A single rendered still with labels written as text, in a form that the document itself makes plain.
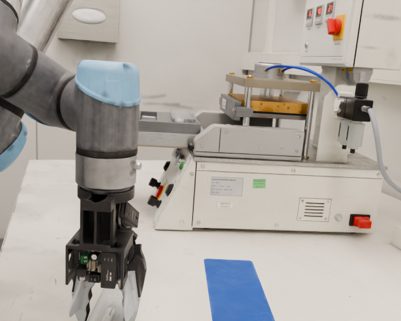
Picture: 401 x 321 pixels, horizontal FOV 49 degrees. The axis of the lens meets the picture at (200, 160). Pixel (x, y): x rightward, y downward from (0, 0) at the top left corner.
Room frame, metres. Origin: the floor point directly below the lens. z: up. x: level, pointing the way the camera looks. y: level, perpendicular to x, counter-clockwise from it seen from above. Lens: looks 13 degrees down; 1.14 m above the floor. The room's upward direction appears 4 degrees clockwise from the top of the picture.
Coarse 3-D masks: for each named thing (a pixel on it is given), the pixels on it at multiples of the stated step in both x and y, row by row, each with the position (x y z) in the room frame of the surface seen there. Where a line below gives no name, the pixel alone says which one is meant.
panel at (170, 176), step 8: (184, 152) 1.10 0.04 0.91; (184, 160) 1.04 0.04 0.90; (168, 168) 1.21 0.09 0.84; (184, 168) 0.99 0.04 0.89; (160, 176) 1.27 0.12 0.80; (168, 176) 1.14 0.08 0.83; (176, 176) 1.02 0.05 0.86; (160, 184) 1.19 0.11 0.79; (168, 184) 1.08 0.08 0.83; (176, 184) 0.98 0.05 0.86; (168, 200) 0.97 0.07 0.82; (160, 208) 1.00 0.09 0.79
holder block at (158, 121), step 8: (144, 112) 1.20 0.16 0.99; (152, 112) 1.20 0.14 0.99; (160, 112) 1.20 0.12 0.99; (168, 112) 1.22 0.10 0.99; (144, 120) 1.02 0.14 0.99; (152, 120) 1.03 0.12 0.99; (160, 120) 1.04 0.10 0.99; (168, 120) 1.05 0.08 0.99; (144, 128) 1.02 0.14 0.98; (152, 128) 1.02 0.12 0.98; (160, 128) 1.02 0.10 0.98; (168, 128) 1.02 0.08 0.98; (176, 128) 1.02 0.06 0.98; (184, 128) 1.03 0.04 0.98; (192, 128) 1.03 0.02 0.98
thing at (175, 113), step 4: (172, 112) 1.15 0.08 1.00; (176, 112) 1.15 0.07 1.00; (180, 112) 1.16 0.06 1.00; (184, 112) 1.17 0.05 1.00; (188, 112) 1.17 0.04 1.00; (172, 116) 1.07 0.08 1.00; (176, 116) 1.07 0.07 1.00; (180, 116) 1.08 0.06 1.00; (184, 116) 1.09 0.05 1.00; (188, 116) 1.09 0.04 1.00; (192, 116) 1.10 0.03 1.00
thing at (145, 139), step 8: (200, 128) 1.13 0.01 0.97; (144, 136) 1.01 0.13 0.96; (152, 136) 1.01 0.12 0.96; (160, 136) 1.01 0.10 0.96; (168, 136) 1.01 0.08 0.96; (176, 136) 1.01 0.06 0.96; (184, 136) 1.02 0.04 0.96; (192, 136) 1.02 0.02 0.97; (144, 144) 1.01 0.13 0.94; (152, 144) 1.01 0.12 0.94; (160, 144) 1.01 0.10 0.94; (168, 144) 1.01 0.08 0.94; (176, 144) 1.01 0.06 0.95; (184, 144) 1.02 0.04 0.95
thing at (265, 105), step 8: (232, 96) 1.17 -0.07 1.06; (240, 96) 1.14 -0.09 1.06; (256, 96) 1.18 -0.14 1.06; (264, 96) 1.13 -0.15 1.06; (272, 96) 1.14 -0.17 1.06; (280, 96) 1.26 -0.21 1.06; (256, 104) 1.04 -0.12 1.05; (264, 104) 1.05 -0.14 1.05; (272, 104) 1.05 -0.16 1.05; (280, 104) 1.05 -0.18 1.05; (288, 104) 1.05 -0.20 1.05; (296, 104) 1.05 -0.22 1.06; (304, 104) 1.06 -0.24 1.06; (256, 112) 1.05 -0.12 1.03; (264, 112) 1.05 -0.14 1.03; (272, 112) 1.05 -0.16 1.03; (280, 112) 1.05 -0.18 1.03; (288, 112) 1.05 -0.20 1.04; (296, 112) 1.06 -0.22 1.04; (304, 112) 1.06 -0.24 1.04
